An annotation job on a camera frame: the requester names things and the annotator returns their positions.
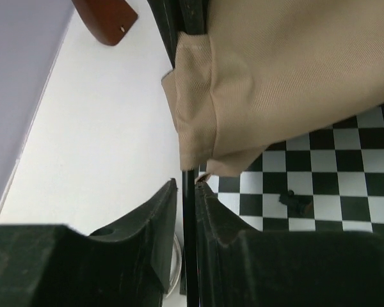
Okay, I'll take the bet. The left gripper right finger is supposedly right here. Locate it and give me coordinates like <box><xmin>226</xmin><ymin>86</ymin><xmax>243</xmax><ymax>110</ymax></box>
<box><xmin>195</xmin><ymin>182</ymin><xmax>384</xmax><ymax>306</ymax></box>

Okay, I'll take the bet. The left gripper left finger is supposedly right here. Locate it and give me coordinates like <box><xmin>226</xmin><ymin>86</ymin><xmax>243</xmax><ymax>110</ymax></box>
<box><xmin>0</xmin><ymin>180</ymin><xmax>177</xmax><ymax>306</ymax></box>

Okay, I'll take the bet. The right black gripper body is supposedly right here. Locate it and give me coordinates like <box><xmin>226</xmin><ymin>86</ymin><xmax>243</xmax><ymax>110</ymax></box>
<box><xmin>147</xmin><ymin>0</ymin><xmax>209</xmax><ymax>67</ymax></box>

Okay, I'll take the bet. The black tent pole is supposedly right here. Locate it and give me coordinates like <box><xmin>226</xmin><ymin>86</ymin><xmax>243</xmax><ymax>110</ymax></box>
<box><xmin>182</xmin><ymin>169</ymin><xmax>200</xmax><ymax>307</ymax></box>

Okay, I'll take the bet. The beige fabric pet tent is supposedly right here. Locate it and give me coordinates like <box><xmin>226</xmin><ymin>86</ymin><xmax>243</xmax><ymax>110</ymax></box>
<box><xmin>162</xmin><ymin>1</ymin><xmax>384</xmax><ymax>177</ymax></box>

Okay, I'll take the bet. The brown wooden metronome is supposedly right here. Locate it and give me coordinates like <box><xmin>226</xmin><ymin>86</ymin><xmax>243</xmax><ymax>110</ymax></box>
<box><xmin>72</xmin><ymin>0</ymin><xmax>138</xmax><ymax>46</ymax></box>

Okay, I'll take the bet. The black chess piece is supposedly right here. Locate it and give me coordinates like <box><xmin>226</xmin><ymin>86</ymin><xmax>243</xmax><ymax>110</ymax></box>
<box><xmin>278</xmin><ymin>190</ymin><xmax>313</xmax><ymax>216</ymax></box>

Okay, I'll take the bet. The black white chessboard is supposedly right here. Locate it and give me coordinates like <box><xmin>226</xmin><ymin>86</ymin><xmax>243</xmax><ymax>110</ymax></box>
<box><xmin>209</xmin><ymin>107</ymin><xmax>384</xmax><ymax>235</ymax></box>

